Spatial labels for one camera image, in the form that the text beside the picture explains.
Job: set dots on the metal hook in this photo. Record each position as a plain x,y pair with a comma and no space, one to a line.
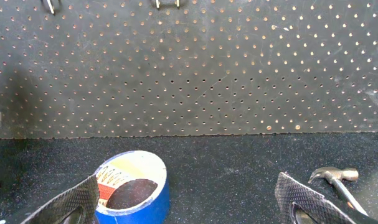
51,9
157,4

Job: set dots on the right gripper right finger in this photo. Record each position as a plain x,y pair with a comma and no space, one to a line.
300,194

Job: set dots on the black pegboard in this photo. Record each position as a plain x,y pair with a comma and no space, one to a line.
188,77

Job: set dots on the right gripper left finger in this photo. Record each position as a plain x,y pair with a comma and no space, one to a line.
76,196

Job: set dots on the roll of blue tape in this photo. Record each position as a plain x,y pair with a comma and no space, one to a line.
145,211

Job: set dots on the hammer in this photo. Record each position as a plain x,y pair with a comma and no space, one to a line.
335,175

